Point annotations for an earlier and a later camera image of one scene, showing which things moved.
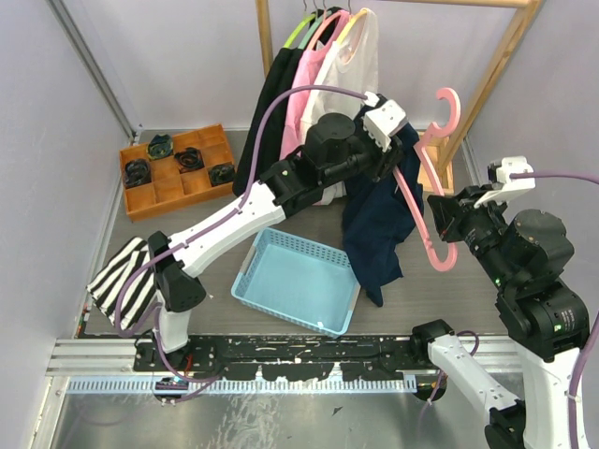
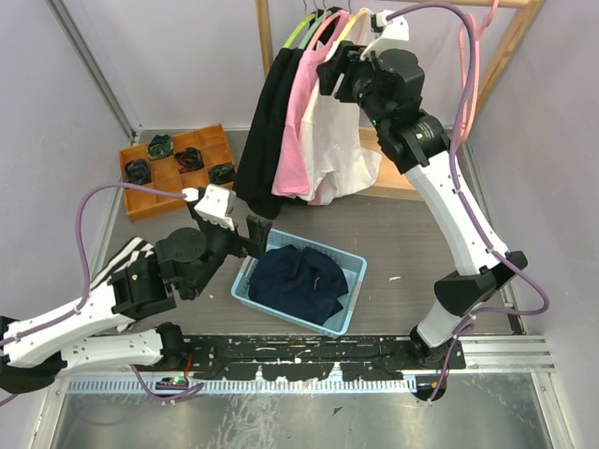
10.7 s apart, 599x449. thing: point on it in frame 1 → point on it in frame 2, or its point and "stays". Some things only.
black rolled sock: (189, 160) stays
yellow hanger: (349, 25) stays
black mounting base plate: (286, 358) stays
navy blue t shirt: (377, 222) → (301, 282)
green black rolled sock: (160, 146) stays
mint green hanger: (319, 17) stays
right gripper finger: (445, 210) → (329, 72)
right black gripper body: (479, 226) → (356, 71)
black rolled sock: (222, 173) stays
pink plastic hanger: (425, 146) → (478, 33)
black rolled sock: (137, 172) stays
